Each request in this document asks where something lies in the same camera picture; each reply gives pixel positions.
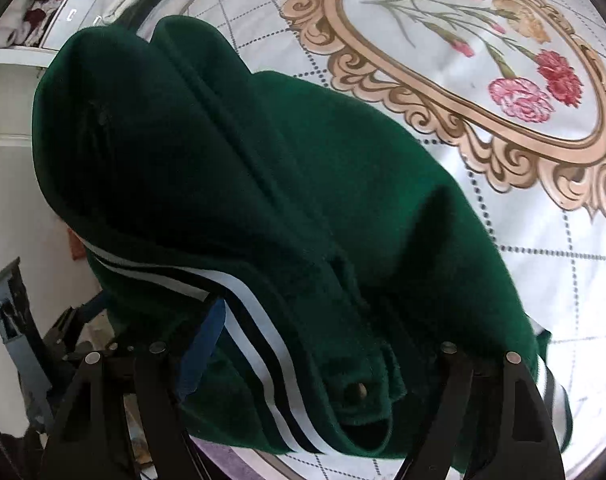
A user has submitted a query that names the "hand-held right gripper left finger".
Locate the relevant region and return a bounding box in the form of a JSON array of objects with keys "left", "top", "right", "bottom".
[{"left": 43, "top": 299, "right": 230, "bottom": 480}]

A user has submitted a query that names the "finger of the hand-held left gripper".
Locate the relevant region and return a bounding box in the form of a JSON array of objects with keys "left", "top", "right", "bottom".
[{"left": 45, "top": 295, "right": 134, "bottom": 361}]

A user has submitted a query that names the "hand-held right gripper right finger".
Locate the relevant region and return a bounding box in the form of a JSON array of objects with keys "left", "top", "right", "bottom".
[{"left": 398, "top": 341, "right": 566, "bottom": 480}]

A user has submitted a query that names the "green jacket with cream sleeves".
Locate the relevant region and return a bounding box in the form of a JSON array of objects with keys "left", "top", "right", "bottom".
[{"left": 30, "top": 15, "right": 574, "bottom": 473}]

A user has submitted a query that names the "floral printed bed sheet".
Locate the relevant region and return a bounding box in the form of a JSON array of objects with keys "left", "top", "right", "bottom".
[{"left": 133, "top": 0, "right": 606, "bottom": 480}]

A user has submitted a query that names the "white cabinet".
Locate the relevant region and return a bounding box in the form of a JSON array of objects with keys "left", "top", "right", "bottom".
[{"left": 45, "top": 0, "right": 114, "bottom": 53}]

